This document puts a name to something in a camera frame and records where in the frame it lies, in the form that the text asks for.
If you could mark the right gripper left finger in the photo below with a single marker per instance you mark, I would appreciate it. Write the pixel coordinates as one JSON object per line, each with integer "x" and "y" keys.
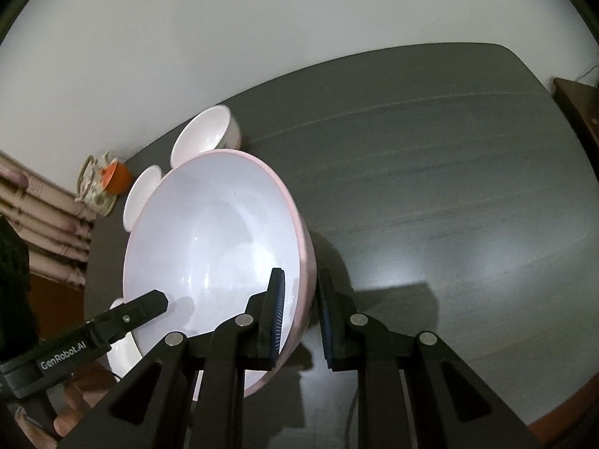
{"x": 189, "y": 391}

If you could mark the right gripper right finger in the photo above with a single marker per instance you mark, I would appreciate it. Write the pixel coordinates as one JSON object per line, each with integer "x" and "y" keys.
{"x": 413, "y": 391}

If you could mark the white plate pink flowers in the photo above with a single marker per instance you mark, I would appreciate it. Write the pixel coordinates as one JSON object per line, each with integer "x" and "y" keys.
{"x": 123, "y": 356}

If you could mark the large pink bowl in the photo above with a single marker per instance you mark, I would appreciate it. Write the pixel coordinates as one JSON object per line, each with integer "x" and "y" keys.
{"x": 208, "y": 237}

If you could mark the white bowl blue Dog print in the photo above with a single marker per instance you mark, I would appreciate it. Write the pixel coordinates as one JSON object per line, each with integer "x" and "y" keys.
{"x": 138, "y": 195}

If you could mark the white bowl pink base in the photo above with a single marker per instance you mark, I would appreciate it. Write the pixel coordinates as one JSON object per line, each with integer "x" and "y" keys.
{"x": 213, "y": 128}

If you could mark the person's left hand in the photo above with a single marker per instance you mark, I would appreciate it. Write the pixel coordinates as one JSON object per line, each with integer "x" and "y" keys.
{"x": 86, "y": 387}

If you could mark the beige patterned curtain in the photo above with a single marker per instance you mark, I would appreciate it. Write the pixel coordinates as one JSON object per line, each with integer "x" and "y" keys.
{"x": 55, "y": 226}

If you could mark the floral ceramic teapot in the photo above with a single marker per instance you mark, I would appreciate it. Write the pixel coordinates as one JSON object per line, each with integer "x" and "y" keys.
{"x": 90, "y": 191}

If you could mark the orange lidded cup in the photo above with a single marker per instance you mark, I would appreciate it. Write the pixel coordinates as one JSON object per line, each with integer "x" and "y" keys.
{"x": 116, "y": 178}

